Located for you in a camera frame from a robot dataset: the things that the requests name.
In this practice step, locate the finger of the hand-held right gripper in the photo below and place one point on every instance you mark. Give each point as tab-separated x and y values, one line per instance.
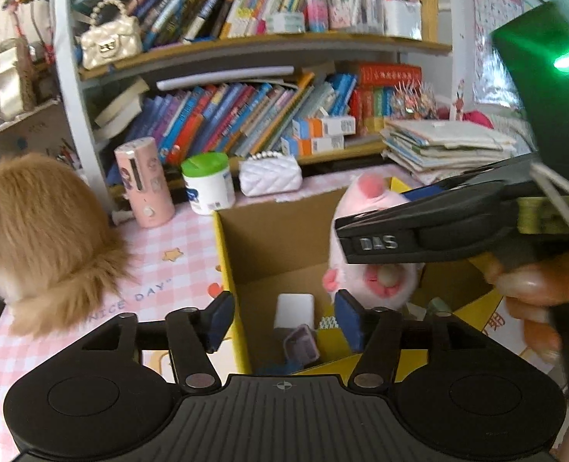
433	231
482	178

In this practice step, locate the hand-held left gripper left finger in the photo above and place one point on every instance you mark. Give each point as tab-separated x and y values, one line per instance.
219	320

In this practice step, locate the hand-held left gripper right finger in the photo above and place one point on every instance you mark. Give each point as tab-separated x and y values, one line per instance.
349	320

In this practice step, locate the purple grey toy truck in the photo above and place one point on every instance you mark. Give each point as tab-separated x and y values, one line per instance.
301	344

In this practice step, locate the white charger plug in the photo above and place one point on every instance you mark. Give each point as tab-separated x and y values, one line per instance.
294	310

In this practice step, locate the pink plush toy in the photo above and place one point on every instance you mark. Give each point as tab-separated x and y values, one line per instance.
361	202

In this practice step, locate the yellow cardboard box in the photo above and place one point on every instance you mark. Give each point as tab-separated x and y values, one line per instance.
275	240

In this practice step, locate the person's right hand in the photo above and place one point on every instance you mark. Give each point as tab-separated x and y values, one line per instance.
530	288

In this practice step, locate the stack of paper booklets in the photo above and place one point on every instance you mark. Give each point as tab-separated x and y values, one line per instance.
443	149

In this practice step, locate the pink checked tablecloth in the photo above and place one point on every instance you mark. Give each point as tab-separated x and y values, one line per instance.
178	250

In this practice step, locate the sparkly colourful ornament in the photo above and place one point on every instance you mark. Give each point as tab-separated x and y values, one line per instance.
414	101

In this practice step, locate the white jar with green lid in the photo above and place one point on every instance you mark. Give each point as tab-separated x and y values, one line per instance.
207	187

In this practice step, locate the red thick book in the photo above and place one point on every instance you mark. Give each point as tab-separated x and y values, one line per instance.
390	76

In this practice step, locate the orange blue small box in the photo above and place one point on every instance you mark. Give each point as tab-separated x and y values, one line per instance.
323	126
313	146

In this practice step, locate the white quilted purse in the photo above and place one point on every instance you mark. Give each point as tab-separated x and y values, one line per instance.
270	175

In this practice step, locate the pink humidifier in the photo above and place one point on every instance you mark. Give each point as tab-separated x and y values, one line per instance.
142	187

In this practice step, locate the white pen holder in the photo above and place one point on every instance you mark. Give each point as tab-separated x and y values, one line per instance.
402	19

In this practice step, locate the fluffy orange cat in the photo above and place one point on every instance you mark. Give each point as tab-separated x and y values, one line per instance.
48	226

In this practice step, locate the row of colourful books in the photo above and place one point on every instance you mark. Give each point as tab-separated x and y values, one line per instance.
207	120

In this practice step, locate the pink pen holder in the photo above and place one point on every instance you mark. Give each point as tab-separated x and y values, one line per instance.
344	14

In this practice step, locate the pink blue bottle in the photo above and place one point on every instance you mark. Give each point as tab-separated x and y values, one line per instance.
316	5

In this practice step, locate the wooden bookshelf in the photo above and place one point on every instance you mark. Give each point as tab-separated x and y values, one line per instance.
265	45

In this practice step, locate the white side shelf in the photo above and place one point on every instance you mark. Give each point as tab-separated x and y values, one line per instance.
34	139

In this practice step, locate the shelf of upright thin books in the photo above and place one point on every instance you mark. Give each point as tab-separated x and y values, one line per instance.
246	5

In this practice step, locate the white ribbon ornament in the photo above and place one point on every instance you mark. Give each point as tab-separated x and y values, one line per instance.
12	82

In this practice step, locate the pink letter wall poster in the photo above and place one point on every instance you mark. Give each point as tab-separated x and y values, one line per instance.
496	33

